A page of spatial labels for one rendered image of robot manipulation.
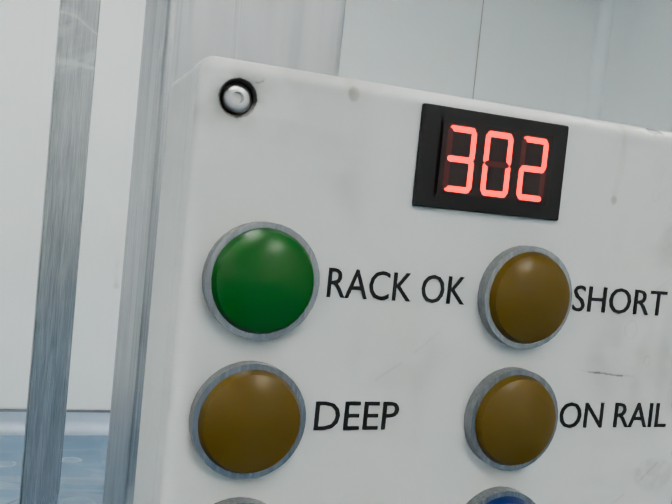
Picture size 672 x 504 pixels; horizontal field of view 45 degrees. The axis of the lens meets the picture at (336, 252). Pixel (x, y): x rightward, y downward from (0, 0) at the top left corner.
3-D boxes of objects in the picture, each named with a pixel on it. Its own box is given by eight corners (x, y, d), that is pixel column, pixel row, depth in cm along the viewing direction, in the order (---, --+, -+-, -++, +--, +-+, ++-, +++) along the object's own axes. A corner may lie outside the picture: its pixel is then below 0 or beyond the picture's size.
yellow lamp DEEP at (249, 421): (301, 478, 21) (312, 372, 20) (194, 482, 20) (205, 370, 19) (291, 468, 21) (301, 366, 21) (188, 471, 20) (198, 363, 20)
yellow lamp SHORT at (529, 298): (571, 349, 23) (582, 255, 23) (491, 346, 22) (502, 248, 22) (554, 344, 24) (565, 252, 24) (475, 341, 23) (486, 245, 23)
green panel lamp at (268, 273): (315, 340, 20) (326, 232, 20) (208, 336, 19) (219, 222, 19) (304, 334, 21) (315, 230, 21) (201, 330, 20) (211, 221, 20)
